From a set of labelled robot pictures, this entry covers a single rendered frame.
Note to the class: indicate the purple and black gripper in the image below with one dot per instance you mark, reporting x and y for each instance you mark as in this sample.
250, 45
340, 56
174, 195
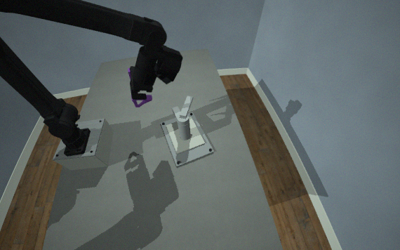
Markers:
136, 82

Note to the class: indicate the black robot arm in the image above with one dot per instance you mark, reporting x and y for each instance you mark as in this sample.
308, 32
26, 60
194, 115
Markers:
59, 116

